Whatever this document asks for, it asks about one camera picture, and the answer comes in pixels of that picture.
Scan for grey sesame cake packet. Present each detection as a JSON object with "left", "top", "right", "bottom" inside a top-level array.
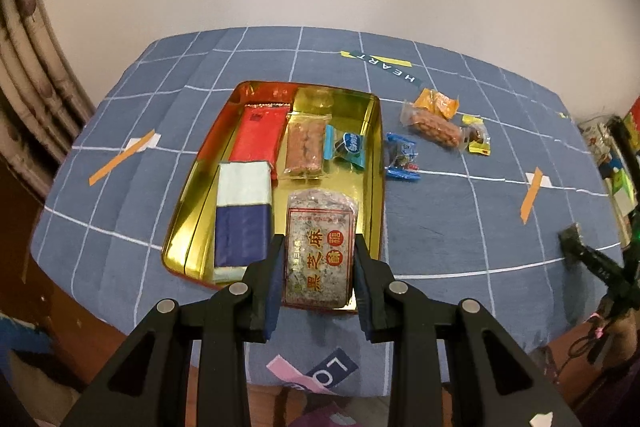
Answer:
[{"left": 283, "top": 188, "right": 358, "bottom": 310}]

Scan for small blue candy packet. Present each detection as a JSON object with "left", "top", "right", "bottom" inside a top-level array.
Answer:
[{"left": 384, "top": 132, "right": 421, "bottom": 182}]

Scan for orange tape strip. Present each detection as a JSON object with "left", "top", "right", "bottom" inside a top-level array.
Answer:
[
  {"left": 88, "top": 130, "right": 155, "bottom": 186},
  {"left": 520, "top": 167, "right": 544, "bottom": 225}
]

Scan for yellow clear candy packet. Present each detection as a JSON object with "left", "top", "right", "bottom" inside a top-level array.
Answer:
[{"left": 461, "top": 114, "right": 491, "bottom": 157}]

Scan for red gold tin box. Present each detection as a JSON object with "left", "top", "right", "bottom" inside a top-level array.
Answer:
[{"left": 162, "top": 80, "right": 385, "bottom": 288}]

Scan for clear peanut snack bag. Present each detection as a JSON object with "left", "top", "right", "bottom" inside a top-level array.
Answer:
[{"left": 283, "top": 113, "right": 331, "bottom": 180}]

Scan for blue clear candy wrapper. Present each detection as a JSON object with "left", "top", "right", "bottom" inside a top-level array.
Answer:
[{"left": 322, "top": 124, "right": 366, "bottom": 170}]

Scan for white navy box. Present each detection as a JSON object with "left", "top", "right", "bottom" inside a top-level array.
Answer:
[{"left": 213, "top": 160, "right": 273, "bottom": 285}]

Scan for orange tape strip right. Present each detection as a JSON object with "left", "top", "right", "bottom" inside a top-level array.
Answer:
[{"left": 520, "top": 167, "right": 544, "bottom": 225}]

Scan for blue grid tablecloth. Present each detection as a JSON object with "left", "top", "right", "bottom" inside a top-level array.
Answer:
[{"left": 29, "top": 25, "right": 626, "bottom": 400}]

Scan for cluttered side shelf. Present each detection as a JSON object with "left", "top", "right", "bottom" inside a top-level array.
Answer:
[{"left": 578, "top": 98, "right": 639, "bottom": 248}]

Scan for beige curtain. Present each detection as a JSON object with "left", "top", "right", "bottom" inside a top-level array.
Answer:
[{"left": 0, "top": 0, "right": 94, "bottom": 198}]

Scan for orange tape strip left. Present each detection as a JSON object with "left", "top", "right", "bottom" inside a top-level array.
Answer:
[{"left": 88, "top": 130, "right": 155, "bottom": 186}]

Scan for orange snack packet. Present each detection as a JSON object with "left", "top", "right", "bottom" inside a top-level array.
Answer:
[{"left": 413, "top": 88, "right": 460, "bottom": 120}]

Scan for clear fried snack bag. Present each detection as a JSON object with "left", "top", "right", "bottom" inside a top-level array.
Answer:
[{"left": 399, "top": 102, "right": 463, "bottom": 148}]

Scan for red snack packet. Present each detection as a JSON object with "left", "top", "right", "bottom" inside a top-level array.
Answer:
[{"left": 229, "top": 104, "right": 290, "bottom": 181}]

